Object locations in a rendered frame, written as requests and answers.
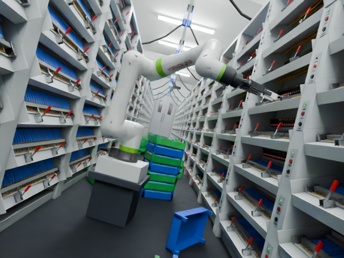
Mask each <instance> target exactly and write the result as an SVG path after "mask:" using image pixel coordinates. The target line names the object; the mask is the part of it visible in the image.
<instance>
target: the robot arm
mask: <svg viewBox="0 0 344 258"><path fill-rule="evenodd" d="M222 53H223V45H222V43H221V42H220V41H219V40H217V39H209V40H207V41H206V42H204V43H202V44H200V45H198V46H196V47H194V48H192V49H189V50H187V51H184V52H181V53H178V54H174V55H170V56H165V57H162V58H159V59H156V60H151V59H149V58H147V57H145V56H143V55H142V54H140V53H139V52H137V51H134V50H131V51H128V52H126V53H125V54H124V56H123V58H122V63H121V69H120V73H119V77H118V81H117V85H116V88H115V91H114V94H113V97H112V100H111V103H110V105H109V108H108V110H107V112H106V114H105V116H104V119H103V121H102V123H101V125H100V130H101V133H102V134H103V135H104V136H105V137H107V138H110V139H116V140H120V143H119V148H118V147H111V148H105V147H100V150H102V151H106V152H107V153H108V154H109V155H108V156H110V157H115V159H118V160H121V161H124V162H129V163H137V162H138V159H137V153H138V150H139V148H140V144H141V140H142V136H143V132H144V126H143V125H141V124H139V123H136V122H133V121H129V120H125V115H126V110H127V107H128V103H129V100H130V97H131V94H132V91H133V89H134V86H135V83H136V81H137V78H138V76H139V75H142V76H143V77H145V78H147V79H148V80H151V81H156V80H159V79H162V78H164V77H167V76H169V75H171V74H174V73H176V72H178V71H180V70H182V69H185V68H188V67H191V66H194V65H195V70H196V72H197V74H198V75H200V76H201V77H204V78H209V79H212V80H214V81H216V82H219V83H221V84H222V85H223V86H222V88H224V86H229V85H230V86H231V87H233V88H237V87H238V86H239V87H240V88H239V89H242V90H245V91H247V92H249V93H252V94H255V95H260V96H262V97H264V98H266V99H268V100H270V101H273V100H276V99H277V97H278V94H276V93H274V92H272V91H269V90H267V88H266V87H265V86H263V85H261V84H259V83H257V82H255V81H253V80H252V79H250V80H248V79H243V74H241V73H239V72H236V69H235V68H233V66H231V67H230V66H228V65H226V64H224V63H222V62H220V61H219V60H220V57H221V55H222Z"/></svg>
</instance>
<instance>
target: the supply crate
mask: <svg viewBox="0 0 344 258"><path fill-rule="evenodd" d="M148 141H151V142H153V143H155V144H160V145H165V146H169V147H174V148H178V149H183V150H185V147H186V142H187V141H184V143H181V142H178V139H177V138H176V139H175V141H172V140H170V139H166V138H162V137H160V138H159V135H156V136H153V135H152V133H151V132H150V134H149V137H148Z"/></svg>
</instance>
